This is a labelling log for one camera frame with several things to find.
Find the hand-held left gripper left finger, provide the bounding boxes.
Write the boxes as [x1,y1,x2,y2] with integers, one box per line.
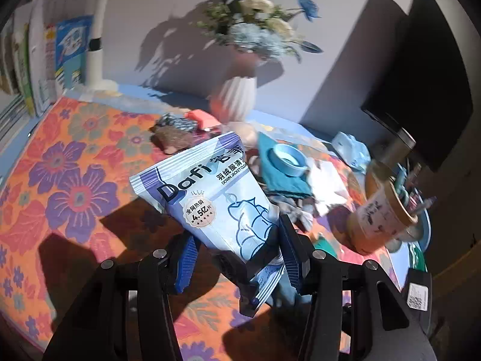
[43,233,201,361]

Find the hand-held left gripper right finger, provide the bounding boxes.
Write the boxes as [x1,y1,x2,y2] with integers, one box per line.
[276,214,437,361]

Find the light blue wipes packet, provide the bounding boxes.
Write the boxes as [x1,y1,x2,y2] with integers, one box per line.
[130,131,286,314]

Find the teal cloth pouch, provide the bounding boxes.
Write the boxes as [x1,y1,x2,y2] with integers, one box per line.
[257,133,312,198]

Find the peach soft ball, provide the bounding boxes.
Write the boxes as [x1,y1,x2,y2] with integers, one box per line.
[227,120,258,147]

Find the red soft item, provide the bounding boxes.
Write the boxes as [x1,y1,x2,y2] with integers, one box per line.
[186,110,220,130]

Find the green printed packet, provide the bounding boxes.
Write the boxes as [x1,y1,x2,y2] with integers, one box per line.
[409,244,427,271]

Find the grey cloth scrunchie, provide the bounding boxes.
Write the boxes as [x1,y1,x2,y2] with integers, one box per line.
[278,199,314,230]

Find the white crumpled tissue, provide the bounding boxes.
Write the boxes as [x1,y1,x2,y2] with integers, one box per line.
[306,158,352,217]

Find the brown printed pen cup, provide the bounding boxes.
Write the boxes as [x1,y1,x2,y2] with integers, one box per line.
[348,175,419,254]

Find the blue tape roll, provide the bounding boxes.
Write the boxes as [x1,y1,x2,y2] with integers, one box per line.
[268,143,306,177]

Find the light blue tissue pack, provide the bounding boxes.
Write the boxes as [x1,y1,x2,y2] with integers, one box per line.
[332,131,371,174]

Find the floral orange tablecloth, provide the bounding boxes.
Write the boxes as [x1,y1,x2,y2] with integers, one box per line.
[0,96,406,361]

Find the dark patterned pouch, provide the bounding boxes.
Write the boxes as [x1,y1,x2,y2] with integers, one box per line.
[156,114,198,132]

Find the beige thermos bottle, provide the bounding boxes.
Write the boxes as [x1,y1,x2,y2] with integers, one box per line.
[368,128,418,181]

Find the white ribbed vase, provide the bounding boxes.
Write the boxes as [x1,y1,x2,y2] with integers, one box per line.
[210,51,260,121]

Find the black television screen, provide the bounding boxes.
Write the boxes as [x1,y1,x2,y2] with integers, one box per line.
[361,0,474,174]

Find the blue and white flower bouquet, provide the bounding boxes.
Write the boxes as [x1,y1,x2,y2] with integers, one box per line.
[193,0,324,63]

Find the white desk lamp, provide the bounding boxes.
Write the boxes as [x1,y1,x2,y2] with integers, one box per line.
[86,0,117,91]

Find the blue printed box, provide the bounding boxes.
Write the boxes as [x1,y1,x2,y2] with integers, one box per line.
[56,15,94,91]

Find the row of white books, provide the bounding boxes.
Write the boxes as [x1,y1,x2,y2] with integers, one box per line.
[0,0,57,117]

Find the teal handled scissors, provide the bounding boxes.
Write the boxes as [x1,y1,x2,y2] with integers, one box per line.
[393,169,412,204]

